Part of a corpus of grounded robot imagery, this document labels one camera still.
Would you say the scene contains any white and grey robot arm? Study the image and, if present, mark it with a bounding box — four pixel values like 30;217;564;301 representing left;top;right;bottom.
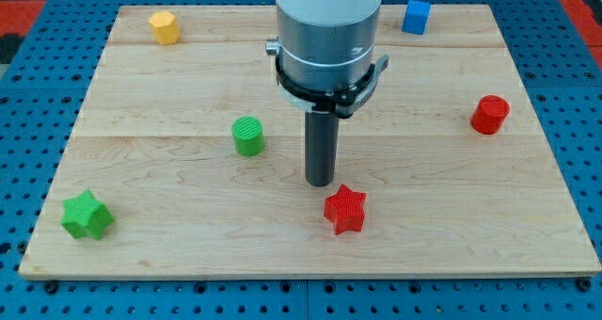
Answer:
265;0;388;119

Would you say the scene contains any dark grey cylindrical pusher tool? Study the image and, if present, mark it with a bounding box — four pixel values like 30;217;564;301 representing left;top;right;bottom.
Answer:
305;113;339;186

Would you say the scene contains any green cylinder block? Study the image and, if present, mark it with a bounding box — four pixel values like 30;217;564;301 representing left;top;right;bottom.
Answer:
231;116;264;156

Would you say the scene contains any red star block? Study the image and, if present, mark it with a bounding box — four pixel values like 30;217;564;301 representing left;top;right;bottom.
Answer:
324;184;368;235

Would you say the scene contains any light wooden board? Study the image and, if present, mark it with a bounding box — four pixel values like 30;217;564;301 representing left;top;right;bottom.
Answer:
19;5;601;280

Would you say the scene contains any blue cube block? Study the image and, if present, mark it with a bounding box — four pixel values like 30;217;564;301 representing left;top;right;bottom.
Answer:
402;0;432;35

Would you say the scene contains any yellow hexagonal block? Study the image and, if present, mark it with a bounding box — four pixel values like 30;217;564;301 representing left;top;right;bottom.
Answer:
148;11;181;45

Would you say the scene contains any red cylinder block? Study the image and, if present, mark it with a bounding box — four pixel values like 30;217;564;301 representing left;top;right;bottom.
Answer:
470;95;510;135

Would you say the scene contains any green star block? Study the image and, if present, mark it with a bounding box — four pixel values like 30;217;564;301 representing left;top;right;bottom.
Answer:
60;189;115;240

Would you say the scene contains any black quick-release clamp ring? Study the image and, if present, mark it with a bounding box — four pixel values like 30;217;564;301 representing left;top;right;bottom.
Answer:
275;54;390;120

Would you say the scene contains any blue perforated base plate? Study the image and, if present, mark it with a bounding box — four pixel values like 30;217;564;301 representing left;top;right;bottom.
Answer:
1;0;601;319

